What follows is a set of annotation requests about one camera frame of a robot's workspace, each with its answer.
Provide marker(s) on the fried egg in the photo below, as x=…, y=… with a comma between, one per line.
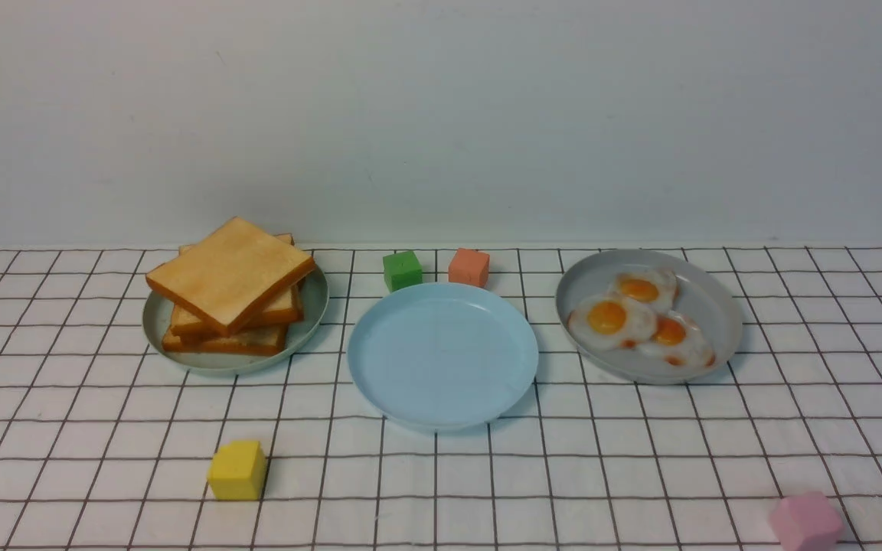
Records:
x=680, y=342
x=611, y=322
x=656, y=287

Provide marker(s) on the salmon orange cube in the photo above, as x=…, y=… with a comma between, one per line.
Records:
x=469, y=267

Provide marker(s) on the green cube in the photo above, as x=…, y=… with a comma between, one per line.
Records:
x=401, y=270

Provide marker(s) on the light blue plate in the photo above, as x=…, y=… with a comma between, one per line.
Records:
x=443, y=357

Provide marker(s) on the pale green plate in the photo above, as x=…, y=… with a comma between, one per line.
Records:
x=155, y=323

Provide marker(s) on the grey plate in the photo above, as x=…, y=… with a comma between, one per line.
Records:
x=701, y=297

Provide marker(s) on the yellow cube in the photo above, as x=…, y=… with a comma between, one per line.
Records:
x=238, y=471

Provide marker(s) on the white grid tablecloth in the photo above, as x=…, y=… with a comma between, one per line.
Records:
x=105, y=445

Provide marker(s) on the pink cube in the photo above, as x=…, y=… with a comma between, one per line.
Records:
x=806, y=521

